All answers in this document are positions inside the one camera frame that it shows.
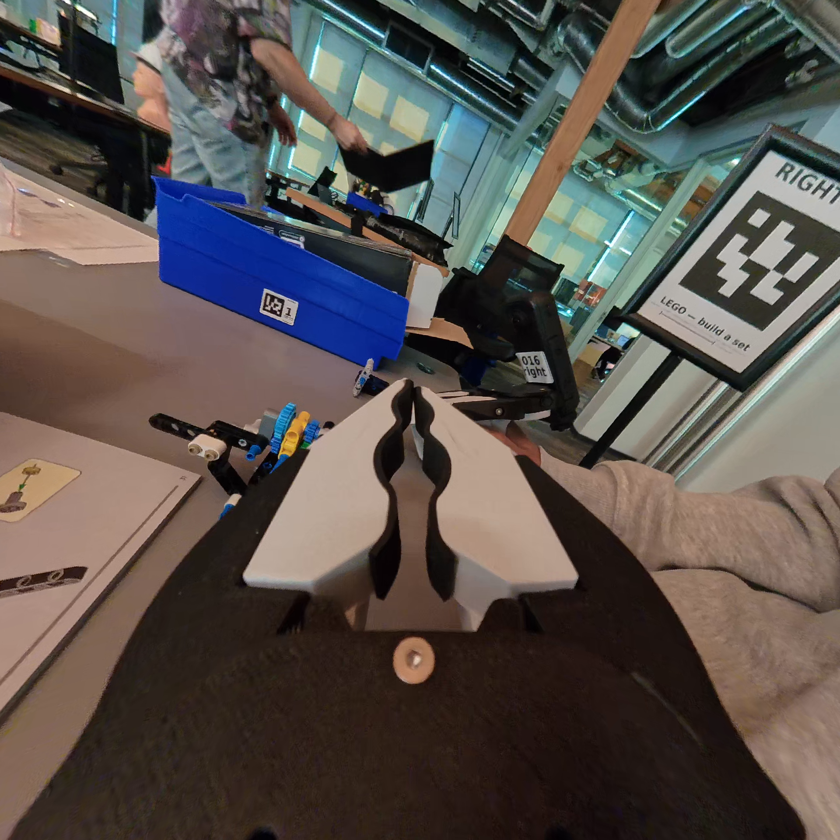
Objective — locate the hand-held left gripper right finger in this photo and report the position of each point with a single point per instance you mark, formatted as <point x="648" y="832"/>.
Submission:
<point x="505" y="525"/>

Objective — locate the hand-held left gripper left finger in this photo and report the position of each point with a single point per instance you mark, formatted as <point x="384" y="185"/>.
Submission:
<point x="315" y="525"/>

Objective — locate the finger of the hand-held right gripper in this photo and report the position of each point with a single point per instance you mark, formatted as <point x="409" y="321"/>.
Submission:
<point x="454" y="394"/>

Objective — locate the multicoloured lego gear assembly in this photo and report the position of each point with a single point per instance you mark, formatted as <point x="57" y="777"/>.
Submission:
<point x="289" y="436"/>

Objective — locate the person's right forearm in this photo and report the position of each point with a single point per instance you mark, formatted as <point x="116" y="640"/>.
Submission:
<point x="722" y="558"/>

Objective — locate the small grey lego pin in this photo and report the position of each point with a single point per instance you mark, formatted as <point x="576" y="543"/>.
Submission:
<point x="363" y="379"/>

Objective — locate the lego instruction booklet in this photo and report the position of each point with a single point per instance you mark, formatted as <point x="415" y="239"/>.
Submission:
<point x="85" y="525"/>

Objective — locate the person's right hand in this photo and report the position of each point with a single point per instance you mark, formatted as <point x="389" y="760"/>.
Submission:
<point x="518" y="446"/>

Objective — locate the black tabletop equipment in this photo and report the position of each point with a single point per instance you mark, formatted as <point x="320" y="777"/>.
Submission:
<point x="394" y="229"/>

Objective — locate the black folder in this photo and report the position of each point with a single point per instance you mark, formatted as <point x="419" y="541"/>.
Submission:
<point x="387" y="167"/>

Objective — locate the blue plastic bin with tag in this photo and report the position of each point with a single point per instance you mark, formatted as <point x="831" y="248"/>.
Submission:
<point x="262" y="275"/>

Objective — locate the framed sign on black stand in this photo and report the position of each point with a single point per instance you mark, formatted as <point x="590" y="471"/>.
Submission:
<point x="754" y="262"/>

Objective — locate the white paper sheets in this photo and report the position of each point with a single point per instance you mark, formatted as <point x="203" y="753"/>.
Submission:
<point x="85" y="229"/>

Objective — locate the clear plastic bag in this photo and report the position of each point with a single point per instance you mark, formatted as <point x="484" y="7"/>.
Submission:
<point x="19" y="197"/>

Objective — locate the dark wooden desk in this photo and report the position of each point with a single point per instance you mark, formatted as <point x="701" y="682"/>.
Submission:
<point x="79" y="98"/>

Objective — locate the wooden post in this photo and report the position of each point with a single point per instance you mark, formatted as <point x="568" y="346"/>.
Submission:
<point x="577" y="111"/>

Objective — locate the grey ventilation duct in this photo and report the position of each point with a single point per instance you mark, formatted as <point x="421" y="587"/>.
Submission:
<point x="656" y="79"/>

